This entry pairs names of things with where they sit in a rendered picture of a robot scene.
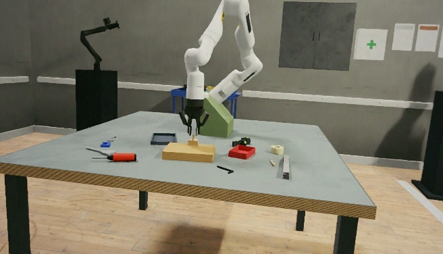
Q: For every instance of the red-handled screwdriver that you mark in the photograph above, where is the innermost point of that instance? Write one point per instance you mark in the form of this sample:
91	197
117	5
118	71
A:
120	157

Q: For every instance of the red rectangular tray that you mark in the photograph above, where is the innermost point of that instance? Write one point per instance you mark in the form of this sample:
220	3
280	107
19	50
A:
241	152

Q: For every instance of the tan wooden board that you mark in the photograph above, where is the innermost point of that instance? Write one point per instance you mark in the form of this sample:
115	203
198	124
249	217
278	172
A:
185	152

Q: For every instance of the small light wooden block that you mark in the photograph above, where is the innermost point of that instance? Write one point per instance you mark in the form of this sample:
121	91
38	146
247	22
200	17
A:
193	143

